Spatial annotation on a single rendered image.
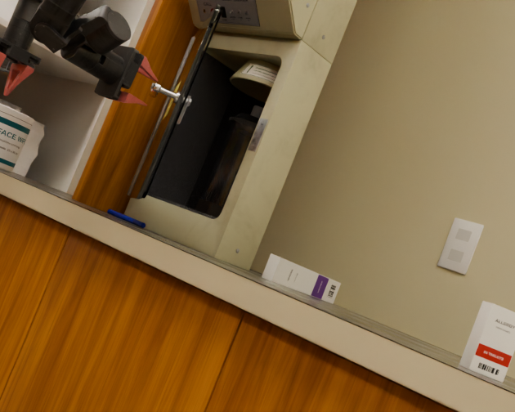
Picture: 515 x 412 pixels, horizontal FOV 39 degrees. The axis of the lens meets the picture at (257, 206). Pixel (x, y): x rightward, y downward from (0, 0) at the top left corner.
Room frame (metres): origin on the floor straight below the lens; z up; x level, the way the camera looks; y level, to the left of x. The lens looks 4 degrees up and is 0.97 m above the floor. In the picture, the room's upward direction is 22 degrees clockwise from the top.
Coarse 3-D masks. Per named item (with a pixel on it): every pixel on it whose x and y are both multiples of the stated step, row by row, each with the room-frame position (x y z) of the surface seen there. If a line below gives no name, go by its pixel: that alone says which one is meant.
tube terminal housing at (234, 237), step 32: (320, 0) 1.44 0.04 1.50; (352, 0) 1.51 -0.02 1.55; (224, 32) 1.60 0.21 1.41; (320, 32) 1.47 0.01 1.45; (224, 64) 1.69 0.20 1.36; (288, 64) 1.45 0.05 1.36; (320, 64) 1.50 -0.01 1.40; (288, 96) 1.46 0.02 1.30; (288, 128) 1.48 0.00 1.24; (256, 160) 1.44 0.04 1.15; (288, 160) 1.51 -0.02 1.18; (256, 192) 1.47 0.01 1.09; (160, 224) 1.57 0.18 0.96; (192, 224) 1.50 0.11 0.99; (224, 224) 1.44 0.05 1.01; (256, 224) 1.49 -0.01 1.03; (224, 256) 1.46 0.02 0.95
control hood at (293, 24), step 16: (192, 0) 1.60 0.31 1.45; (256, 0) 1.45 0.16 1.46; (272, 0) 1.42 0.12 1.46; (288, 0) 1.39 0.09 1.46; (304, 0) 1.41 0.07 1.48; (192, 16) 1.62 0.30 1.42; (272, 16) 1.44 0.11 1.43; (288, 16) 1.41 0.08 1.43; (304, 16) 1.42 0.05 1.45; (240, 32) 1.55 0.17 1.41; (256, 32) 1.51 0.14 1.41; (272, 32) 1.47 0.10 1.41; (288, 32) 1.43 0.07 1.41
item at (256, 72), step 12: (252, 60) 1.57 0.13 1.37; (240, 72) 1.56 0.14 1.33; (252, 72) 1.54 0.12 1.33; (264, 72) 1.53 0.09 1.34; (276, 72) 1.53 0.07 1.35; (240, 84) 1.65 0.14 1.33; (252, 84) 1.67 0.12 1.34; (264, 84) 1.52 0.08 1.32; (252, 96) 1.68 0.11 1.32; (264, 96) 1.69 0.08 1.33
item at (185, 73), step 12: (216, 12) 1.35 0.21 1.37; (204, 24) 1.46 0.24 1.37; (204, 36) 1.34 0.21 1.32; (192, 48) 1.53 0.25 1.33; (192, 60) 1.38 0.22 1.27; (180, 72) 1.61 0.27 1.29; (192, 72) 1.35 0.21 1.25; (180, 84) 1.44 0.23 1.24; (180, 96) 1.35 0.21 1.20; (168, 120) 1.35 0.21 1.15; (156, 132) 1.56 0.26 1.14; (156, 144) 1.41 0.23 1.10; (156, 156) 1.35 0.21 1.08; (144, 168) 1.47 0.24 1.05; (144, 180) 1.35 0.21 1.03; (132, 192) 1.53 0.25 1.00
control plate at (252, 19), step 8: (200, 0) 1.58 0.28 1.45; (208, 0) 1.56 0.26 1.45; (216, 0) 1.54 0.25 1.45; (224, 0) 1.52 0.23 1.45; (232, 0) 1.50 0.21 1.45; (240, 0) 1.48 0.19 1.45; (248, 0) 1.47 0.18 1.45; (200, 8) 1.59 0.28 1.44; (208, 8) 1.57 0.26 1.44; (232, 8) 1.51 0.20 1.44; (240, 8) 1.50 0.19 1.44; (248, 8) 1.48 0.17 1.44; (256, 8) 1.46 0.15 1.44; (200, 16) 1.60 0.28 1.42; (232, 16) 1.53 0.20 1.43; (240, 16) 1.51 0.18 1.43; (248, 16) 1.49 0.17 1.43; (256, 16) 1.47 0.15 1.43; (232, 24) 1.54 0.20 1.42; (240, 24) 1.52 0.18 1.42; (248, 24) 1.50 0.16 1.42; (256, 24) 1.48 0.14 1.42
